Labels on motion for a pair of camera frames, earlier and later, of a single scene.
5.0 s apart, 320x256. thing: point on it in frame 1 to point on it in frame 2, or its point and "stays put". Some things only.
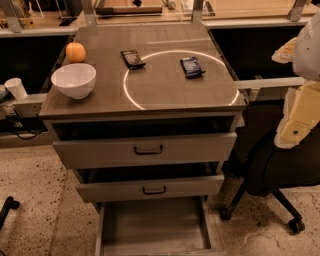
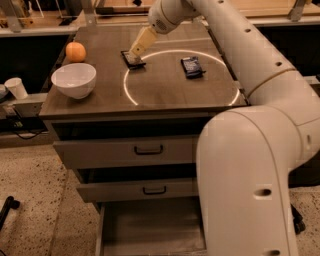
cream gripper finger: (301, 113) to (163, 16)
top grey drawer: (76, 154) stays put
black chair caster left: (10, 203) stays put
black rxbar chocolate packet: (132, 59) stays put
